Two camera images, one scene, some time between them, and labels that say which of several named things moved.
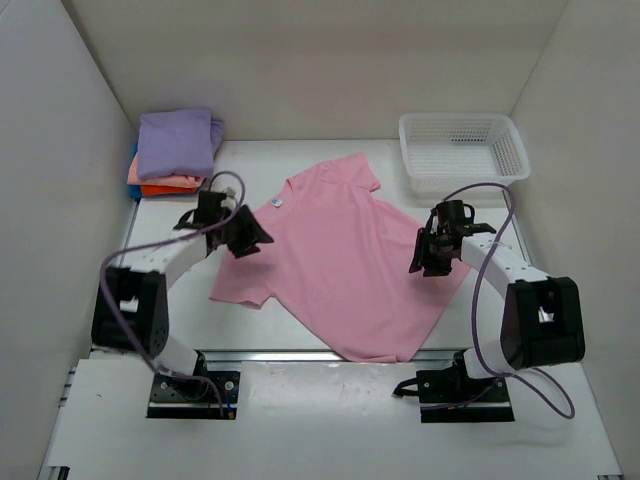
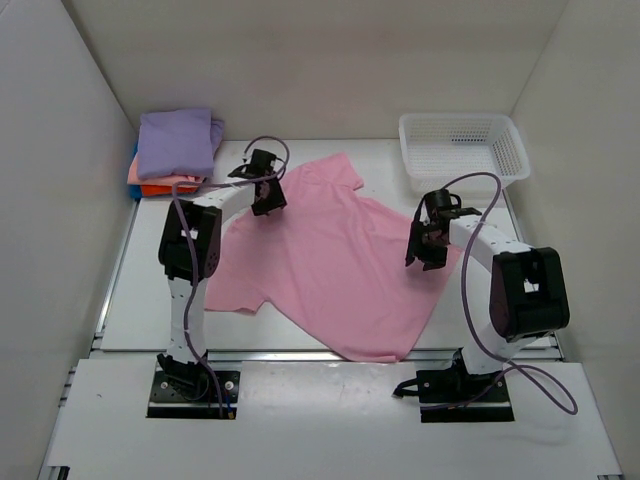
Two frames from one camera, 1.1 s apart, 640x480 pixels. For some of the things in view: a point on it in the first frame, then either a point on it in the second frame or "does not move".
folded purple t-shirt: [178, 142] does not move
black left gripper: [253, 233] to [276, 202]
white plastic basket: [443, 153] does not move
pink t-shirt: [340, 265] does not move
